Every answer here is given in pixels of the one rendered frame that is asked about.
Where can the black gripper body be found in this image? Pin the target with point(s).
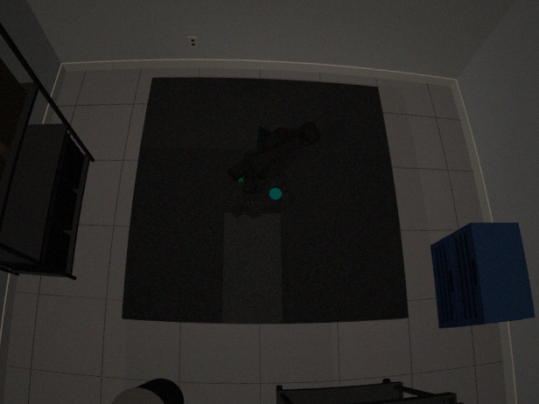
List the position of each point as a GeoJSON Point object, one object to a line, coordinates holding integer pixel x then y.
{"type": "Point", "coordinates": [250, 185]}

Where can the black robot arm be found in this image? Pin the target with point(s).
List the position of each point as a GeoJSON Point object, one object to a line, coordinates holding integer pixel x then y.
{"type": "Point", "coordinates": [280, 142]}

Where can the teal flat oval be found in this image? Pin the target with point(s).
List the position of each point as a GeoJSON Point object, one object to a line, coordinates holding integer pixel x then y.
{"type": "Point", "coordinates": [275, 193]}

